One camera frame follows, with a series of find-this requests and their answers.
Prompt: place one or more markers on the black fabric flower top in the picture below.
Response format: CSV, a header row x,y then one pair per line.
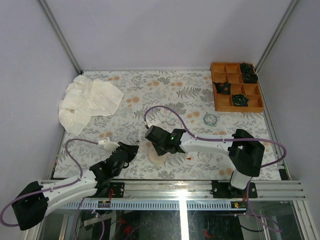
x,y
247,67

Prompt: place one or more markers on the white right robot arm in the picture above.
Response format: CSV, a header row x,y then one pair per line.
x,y
245,152

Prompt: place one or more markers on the floral patterned table mat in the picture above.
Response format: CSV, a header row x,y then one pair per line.
x,y
176,99

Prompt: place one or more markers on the wooden compartment tray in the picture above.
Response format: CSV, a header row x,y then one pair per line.
x,y
230,72

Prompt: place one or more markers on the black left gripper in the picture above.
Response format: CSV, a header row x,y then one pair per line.
x,y
132,150

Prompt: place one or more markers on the black fabric flower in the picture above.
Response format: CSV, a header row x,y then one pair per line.
x,y
249,78
247,67

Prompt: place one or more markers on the aluminium front rail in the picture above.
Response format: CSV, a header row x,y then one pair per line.
x,y
265,190

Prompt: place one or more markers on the black flower orange dots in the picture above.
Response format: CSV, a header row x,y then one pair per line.
x,y
223,88

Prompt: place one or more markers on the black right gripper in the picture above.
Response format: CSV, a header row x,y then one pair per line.
x,y
160,152

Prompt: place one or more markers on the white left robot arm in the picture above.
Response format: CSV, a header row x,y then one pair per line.
x,y
37,201

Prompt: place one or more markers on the beige round jewelry case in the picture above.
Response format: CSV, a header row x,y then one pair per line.
x,y
153,156

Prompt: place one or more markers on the black flower yellow green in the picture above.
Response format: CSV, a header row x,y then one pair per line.
x,y
240,100

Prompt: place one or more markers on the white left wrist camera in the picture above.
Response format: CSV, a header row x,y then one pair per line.
x,y
108,145

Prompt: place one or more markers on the crumpled white cloth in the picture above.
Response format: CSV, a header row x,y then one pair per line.
x,y
86,98

